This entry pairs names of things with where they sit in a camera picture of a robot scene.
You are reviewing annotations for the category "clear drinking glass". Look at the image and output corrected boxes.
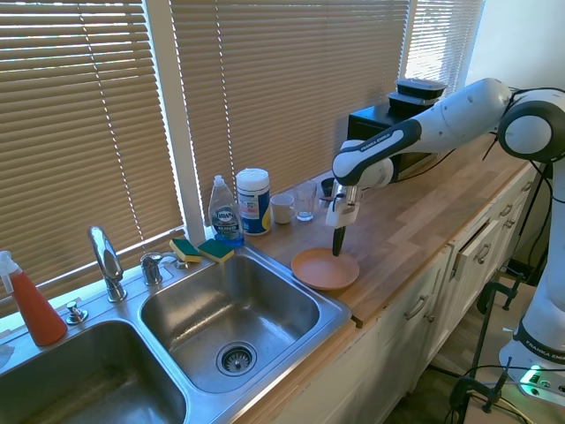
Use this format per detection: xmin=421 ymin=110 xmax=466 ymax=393
xmin=294 ymin=179 xmax=320 ymax=223

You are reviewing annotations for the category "chrome sink side sprayer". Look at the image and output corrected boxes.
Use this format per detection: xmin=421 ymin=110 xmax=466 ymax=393
xmin=139 ymin=251 xmax=190 ymax=286

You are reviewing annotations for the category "stainless steel double sink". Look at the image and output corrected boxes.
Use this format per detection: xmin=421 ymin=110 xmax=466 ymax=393
xmin=0 ymin=241 xmax=354 ymax=424

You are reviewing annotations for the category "white kitchen cabinet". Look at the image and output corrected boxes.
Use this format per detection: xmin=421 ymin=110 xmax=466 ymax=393
xmin=246 ymin=163 xmax=544 ymax=424

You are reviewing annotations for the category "white ceramic mug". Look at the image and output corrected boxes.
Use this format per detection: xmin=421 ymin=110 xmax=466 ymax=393
xmin=269 ymin=193 xmax=298 ymax=225

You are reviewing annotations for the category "white disinfecting wipes canister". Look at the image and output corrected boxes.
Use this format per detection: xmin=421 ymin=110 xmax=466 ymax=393
xmin=235 ymin=167 xmax=273 ymax=237

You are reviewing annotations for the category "black plastic food container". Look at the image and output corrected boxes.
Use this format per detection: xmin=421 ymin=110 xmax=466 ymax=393
xmin=395 ymin=78 xmax=448 ymax=100
xmin=388 ymin=91 xmax=443 ymax=118

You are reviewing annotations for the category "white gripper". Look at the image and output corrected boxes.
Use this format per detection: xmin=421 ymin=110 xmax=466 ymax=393
xmin=325 ymin=193 xmax=360 ymax=258

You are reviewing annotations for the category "black metal clamp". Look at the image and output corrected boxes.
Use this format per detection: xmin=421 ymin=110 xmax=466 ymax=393
xmin=475 ymin=272 xmax=536 ymax=315
xmin=448 ymin=356 xmax=514 ymax=415

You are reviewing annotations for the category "black microwave oven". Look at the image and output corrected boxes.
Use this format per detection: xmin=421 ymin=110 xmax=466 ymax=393
xmin=347 ymin=104 xmax=443 ymax=183

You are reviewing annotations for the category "narrow tan window blind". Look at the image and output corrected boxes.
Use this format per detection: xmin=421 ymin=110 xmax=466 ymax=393
xmin=404 ymin=0 xmax=486 ymax=97

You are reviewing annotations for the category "orange round plate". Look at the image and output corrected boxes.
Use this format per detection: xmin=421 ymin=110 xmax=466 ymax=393
xmin=290 ymin=246 xmax=361 ymax=292

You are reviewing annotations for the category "clear dish soap bottle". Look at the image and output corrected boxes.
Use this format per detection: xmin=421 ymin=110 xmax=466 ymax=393
xmin=207 ymin=174 xmax=245 ymax=249

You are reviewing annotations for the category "metal sink drain strainer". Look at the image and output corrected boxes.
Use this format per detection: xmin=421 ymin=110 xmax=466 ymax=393
xmin=215 ymin=340 xmax=258 ymax=378

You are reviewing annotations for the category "yellow green sponge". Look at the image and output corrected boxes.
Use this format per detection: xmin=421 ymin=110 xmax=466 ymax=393
xmin=197 ymin=238 xmax=237 ymax=266
xmin=169 ymin=238 xmax=203 ymax=265

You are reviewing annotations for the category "small chrome sink knob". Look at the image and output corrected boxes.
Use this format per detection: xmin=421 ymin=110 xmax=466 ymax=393
xmin=65 ymin=300 xmax=89 ymax=326

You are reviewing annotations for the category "wide tan window blind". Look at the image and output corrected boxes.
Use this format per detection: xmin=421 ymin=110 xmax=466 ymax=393
xmin=169 ymin=0 xmax=412 ymax=227

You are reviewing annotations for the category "chrome kitchen faucet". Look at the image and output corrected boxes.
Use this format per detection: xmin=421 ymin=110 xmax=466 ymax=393
xmin=87 ymin=225 xmax=128 ymax=303

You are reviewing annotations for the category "red spray bottle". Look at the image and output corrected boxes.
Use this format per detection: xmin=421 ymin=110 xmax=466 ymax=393
xmin=0 ymin=250 xmax=69 ymax=347

